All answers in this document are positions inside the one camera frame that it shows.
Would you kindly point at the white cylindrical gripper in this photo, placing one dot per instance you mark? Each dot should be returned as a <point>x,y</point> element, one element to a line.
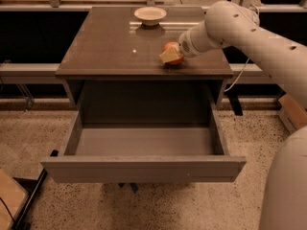
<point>188,47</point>

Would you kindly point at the red apple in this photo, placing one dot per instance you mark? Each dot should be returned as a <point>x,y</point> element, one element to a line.
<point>174,53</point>

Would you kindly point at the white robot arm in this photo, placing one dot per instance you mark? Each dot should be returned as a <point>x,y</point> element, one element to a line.
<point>284,205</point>

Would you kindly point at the grey cabinet with dark top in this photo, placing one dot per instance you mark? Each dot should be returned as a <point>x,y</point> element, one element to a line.
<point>115,74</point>

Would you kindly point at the open grey top drawer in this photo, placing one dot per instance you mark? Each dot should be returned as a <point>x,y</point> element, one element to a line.
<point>144,132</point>

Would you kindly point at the white ceramic bowl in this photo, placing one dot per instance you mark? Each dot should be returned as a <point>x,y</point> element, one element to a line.
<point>150,16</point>

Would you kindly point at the wooden box at right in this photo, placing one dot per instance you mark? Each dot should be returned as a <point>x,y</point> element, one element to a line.
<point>292,115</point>

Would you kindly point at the black metal floor bar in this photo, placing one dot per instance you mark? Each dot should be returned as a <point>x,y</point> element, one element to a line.
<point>32,187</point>

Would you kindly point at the wooden board at left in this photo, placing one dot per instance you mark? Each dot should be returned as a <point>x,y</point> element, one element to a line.
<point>13,198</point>

